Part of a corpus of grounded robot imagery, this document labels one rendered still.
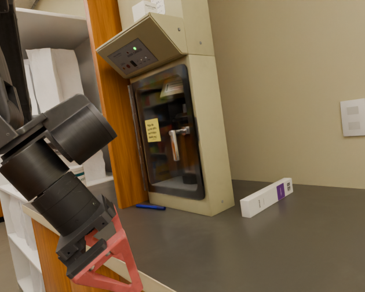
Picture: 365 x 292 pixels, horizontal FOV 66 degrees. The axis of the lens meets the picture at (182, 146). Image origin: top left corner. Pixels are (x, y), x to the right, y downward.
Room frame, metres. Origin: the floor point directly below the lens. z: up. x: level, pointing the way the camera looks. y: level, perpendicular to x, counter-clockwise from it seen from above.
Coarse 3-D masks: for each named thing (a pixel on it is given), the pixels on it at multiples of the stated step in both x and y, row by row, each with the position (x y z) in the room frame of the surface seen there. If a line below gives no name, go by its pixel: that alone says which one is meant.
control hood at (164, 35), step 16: (144, 16) 0.74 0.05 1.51; (160, 16) 0.74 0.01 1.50; (128, 32) 0.81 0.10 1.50; (144, 32) 0.78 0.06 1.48; (160, 32) 0.75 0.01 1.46; (176, 32) 0.77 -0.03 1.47; (112, 48) 0.90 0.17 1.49; (160, 48) 0.80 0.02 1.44; (176, 48) 0.77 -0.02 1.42; (112, 64) 0.98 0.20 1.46; (160, 64) 0.88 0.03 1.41
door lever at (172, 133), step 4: (184, 128) 0.82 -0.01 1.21; (172, 132) 0.79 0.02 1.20; (176, 132) 0.80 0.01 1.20; (180, 132) 0.81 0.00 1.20; (184, 132) 0.82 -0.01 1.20; (172, 136) 0.79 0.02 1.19; (176, 136) 0.80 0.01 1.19; (172, 140) 0.79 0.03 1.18; (176, 140) 0.79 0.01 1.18; (172, 144) 0.79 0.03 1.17; (176, 144) 0.79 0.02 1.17; (172, 148) 0.80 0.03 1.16; (176, 148) 0.79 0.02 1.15; (176, 152) 0.79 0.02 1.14; (176, 156) 0.79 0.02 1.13; (176, 160) 0.79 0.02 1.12
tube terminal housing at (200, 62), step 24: (120, 0) 1.02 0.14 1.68; (144, 0) 0.92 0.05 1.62; (168, 0) 0.83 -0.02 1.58; (192, 0) 0.83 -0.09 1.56; (192, 24) 0.82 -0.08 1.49; (192, 48) 0.81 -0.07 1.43; (144, 72) 0.97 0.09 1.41; (192, 72) 0.80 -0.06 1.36; (216, 72) 0.86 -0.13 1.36; (192, 96) 0.80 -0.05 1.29; (216, 96) 0.86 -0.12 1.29; (216, 120) 0.85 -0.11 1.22; (216, 144) 0.84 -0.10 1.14; (216, 168) 0.83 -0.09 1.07; (216, 192) 0.82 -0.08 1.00
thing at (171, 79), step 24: (168, 72) 0.85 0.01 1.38; (144, 96) 0.96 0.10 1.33; (168, 96) 0.86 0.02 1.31; (144, 120) 0.98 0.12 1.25; (168, 120) 0.88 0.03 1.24; (192, 120) 0.79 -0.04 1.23; (144, 144) 1.00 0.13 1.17; (168, 144) 0.89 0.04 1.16; (192, 144) 0.80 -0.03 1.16; (168, 168) 0.91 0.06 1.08; (192, 168) 0.82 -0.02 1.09; (168, 192) 0.92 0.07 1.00; (192, 192) 0.83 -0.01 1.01
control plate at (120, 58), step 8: (136, 40) 0.82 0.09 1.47; (128, 48) 0.86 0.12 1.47; (136, 48) 0.85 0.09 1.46; (144, 48) 0.83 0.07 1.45; (112, 56) 0.94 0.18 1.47; (120, 56) 0.92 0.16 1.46; (128, 56) 0.90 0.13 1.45; (136, 56) 0.88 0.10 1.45; (144, 56) 0.86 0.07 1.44; (152, 56) 0.84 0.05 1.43; (120, 64) 0.96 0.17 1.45; (128, 64) 0.93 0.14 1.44; (144, 64) 0.89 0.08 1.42; (128, 72) 0.97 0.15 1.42
